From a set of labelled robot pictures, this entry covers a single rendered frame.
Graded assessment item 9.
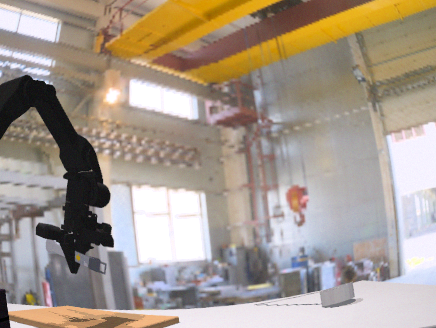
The light orange wooden board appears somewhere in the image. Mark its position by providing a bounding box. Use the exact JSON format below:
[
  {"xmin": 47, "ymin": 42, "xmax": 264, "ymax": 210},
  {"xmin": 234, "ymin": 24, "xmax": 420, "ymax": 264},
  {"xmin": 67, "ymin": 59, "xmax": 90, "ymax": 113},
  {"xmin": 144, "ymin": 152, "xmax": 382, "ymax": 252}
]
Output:
[{"xmin": 8, "ymin": 306, "xmax": 179, "ymax": 328}]

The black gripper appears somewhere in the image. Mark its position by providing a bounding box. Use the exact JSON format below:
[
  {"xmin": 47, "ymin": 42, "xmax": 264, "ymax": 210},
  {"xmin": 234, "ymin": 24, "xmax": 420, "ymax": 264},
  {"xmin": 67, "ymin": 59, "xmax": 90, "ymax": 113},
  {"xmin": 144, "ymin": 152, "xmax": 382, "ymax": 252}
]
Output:
[{"xmin": 35, "ymin": 201, "xmax": 114, "ymax": 274}]

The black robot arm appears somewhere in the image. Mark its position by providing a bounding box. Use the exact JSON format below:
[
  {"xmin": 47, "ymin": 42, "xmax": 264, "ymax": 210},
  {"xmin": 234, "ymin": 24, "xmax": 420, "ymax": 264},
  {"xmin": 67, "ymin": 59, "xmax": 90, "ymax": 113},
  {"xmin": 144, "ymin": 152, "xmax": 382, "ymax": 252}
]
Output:
[{"xmin": 0, "ymin": 75, "xmax": 112, "ymax": 246}]

